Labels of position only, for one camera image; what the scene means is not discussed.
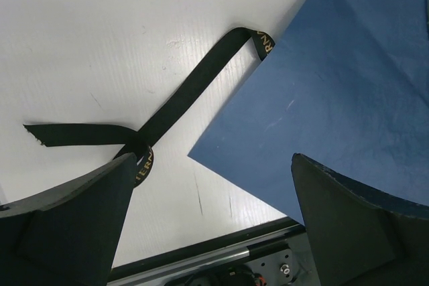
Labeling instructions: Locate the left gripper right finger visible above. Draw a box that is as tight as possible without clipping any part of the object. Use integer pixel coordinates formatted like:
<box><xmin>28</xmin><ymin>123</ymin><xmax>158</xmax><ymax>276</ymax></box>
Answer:
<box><xmin>291</xmin><ymin>153</ymin><xmax>428</xmax><ymax>285</ymax></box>

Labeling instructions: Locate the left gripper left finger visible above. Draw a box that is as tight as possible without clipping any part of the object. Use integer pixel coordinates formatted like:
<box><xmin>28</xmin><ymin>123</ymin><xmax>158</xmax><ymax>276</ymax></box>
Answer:
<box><xmin>1</xmin><ymin>153</ymin><xmax>137</xmax><ymax>285</ymax></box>

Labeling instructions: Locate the black gold-lettered ribbon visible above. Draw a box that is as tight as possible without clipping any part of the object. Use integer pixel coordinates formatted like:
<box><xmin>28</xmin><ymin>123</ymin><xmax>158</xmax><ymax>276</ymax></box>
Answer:
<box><xmin>23</xmin><ymin>27</ymin><xmax>275</xmax><ymax>187</ymax></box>

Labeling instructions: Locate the blue wrapping paper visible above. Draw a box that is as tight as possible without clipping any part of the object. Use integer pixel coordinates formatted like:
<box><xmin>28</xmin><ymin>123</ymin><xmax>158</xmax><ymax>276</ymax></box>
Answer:
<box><xmin>189</xmin><ymin>0</ymin><xmax>428</xmax><ymax>222</ymax></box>

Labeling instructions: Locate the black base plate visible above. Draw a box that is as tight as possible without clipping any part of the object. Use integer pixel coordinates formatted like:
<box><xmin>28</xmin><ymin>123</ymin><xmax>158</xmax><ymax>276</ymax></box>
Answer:
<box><xmin>125</xmin><ymin>231</ymin><xmax>320</xmax><ymax>285</ymax></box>

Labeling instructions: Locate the aluminium front rail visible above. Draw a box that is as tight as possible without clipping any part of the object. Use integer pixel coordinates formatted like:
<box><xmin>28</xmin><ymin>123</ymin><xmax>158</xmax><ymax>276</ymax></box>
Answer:
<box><xmin>108</xmin><ymin>218</ymin><xmax>305</xmax><ymax>285</ymax></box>

